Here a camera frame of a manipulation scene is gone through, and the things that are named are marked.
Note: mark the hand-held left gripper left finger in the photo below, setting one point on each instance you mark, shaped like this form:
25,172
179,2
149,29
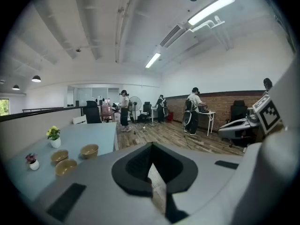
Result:
100,184

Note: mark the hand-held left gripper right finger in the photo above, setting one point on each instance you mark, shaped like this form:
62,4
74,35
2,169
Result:
211,184

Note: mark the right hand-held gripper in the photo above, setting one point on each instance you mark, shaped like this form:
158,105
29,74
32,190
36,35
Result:
267,114

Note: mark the brown bowl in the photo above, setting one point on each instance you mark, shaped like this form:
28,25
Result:
59,156
89,152
66,167

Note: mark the black office chair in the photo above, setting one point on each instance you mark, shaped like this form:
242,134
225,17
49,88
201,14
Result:
92,112
147,110
239,109

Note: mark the white folding table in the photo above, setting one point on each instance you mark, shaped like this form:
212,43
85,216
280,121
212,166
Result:
209,112

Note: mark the yellow flower potted plant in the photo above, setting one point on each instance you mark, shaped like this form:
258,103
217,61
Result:
55,142

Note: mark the red bin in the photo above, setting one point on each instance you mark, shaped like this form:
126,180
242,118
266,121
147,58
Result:
170,116

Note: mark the pink flower potted plant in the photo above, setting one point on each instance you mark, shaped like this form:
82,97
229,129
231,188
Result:
34,165

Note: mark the black standing fan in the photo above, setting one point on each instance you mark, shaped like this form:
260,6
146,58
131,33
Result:
135,102

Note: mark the black railing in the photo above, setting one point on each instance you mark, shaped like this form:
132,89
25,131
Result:
35,112

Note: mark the long tube light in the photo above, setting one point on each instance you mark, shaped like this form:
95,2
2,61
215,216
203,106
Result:
152,60
211,8

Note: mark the air conditioning vent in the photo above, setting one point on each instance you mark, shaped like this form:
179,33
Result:
170,35

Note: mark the black pendant lamp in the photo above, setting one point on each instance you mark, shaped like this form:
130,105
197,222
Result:
36,79
16,87

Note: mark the window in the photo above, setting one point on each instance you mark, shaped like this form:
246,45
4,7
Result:
4,107

